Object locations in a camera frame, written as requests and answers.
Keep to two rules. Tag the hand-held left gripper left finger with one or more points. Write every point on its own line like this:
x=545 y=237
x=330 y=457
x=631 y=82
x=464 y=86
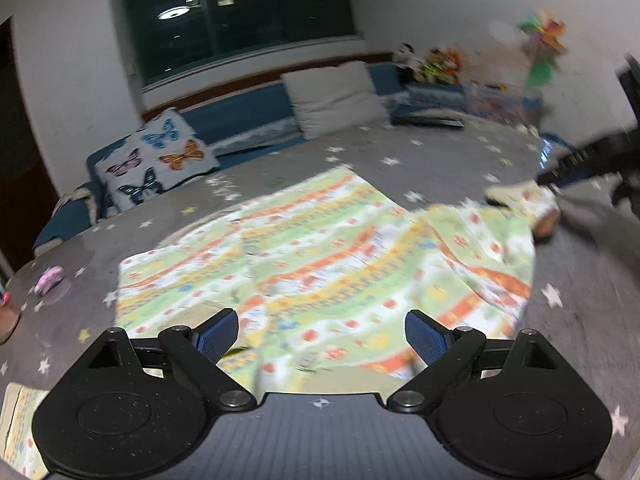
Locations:
x=220 y=334

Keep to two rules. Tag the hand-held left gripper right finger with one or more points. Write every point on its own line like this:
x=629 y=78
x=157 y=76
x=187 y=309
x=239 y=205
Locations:
x=425 y=336

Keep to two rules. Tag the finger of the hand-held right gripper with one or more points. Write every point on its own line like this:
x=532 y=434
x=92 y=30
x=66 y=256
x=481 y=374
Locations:
x=590 y=157

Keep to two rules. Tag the green orange patterned cloth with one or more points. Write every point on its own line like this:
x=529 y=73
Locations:
x=320 y=260

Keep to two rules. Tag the colourful toy box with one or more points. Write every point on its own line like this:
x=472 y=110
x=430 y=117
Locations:
x=502 y=105

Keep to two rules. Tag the grey star-print tablecloth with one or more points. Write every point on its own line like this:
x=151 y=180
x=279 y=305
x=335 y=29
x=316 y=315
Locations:
x=450 y=160

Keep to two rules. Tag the dark flat device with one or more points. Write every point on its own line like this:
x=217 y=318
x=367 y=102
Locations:
x=427 y=121

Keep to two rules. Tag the orange and green plush toys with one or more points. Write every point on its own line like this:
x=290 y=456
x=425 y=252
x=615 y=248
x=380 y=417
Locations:
x=442 y=67

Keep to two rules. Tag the small pink object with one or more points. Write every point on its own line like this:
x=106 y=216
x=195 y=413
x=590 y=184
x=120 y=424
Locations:
x=48 y=281

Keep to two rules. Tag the butterfly print pillow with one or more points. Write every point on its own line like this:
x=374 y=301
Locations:
x=150 y=160

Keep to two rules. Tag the black and white plush toy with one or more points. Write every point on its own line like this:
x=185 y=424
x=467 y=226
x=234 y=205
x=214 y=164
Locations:
x=407 y=60

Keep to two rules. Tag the pink cartoon bottle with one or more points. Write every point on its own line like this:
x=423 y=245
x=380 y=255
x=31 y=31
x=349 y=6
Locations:
x=7 y=322

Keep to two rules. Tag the pale patterned cloth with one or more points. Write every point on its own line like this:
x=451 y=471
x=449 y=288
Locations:
x=17 y=430

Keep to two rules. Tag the blue sofa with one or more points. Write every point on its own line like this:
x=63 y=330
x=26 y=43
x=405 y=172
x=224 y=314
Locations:
x=250 y=110

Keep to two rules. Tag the white pillow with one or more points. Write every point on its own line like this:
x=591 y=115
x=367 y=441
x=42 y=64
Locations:
x=332 y=97

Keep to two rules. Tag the dark window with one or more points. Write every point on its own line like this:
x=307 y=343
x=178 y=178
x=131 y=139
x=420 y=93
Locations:
x=235 y=15

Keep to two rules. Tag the colourful wall toy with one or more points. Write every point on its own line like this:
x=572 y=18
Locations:
x=542 y=45

